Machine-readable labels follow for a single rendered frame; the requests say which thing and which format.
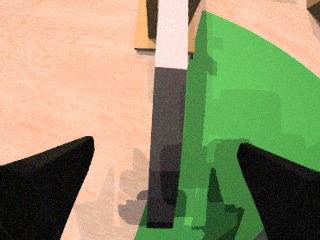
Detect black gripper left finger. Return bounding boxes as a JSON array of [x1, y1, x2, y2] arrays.
[[0, 136, 96, 240]]

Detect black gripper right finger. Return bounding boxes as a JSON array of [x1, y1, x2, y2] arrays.
[[237, 143, 320, 240]]

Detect green flat mat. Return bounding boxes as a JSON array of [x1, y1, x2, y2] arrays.
[[133, 11, 320, 240]]

